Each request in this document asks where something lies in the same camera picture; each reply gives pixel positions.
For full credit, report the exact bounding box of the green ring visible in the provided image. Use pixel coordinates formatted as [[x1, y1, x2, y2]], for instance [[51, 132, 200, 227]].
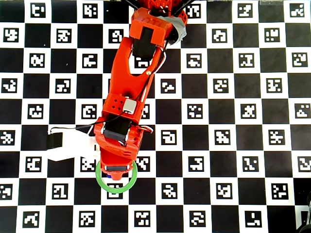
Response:
[[95, 160, 138, 194]]

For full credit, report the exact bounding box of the black white marker checkerboard mat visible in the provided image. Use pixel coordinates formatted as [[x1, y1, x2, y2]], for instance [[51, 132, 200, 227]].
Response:
[[0, 0, 311, 233]]

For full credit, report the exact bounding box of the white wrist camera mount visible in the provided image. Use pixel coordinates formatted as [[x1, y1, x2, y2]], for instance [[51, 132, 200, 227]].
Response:
[[47, 126, 101, 163]]

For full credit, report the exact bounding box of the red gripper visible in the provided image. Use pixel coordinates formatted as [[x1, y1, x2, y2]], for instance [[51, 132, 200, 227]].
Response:
[[93, 116, 144, 182]]

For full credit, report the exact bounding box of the small silver module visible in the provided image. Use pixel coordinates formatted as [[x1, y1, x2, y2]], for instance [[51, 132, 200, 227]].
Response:
[[123, 99, 137, 114]]

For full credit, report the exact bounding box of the thin black camera cable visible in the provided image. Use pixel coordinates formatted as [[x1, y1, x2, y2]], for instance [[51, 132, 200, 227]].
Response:
[[48, 110, 128, 134]]

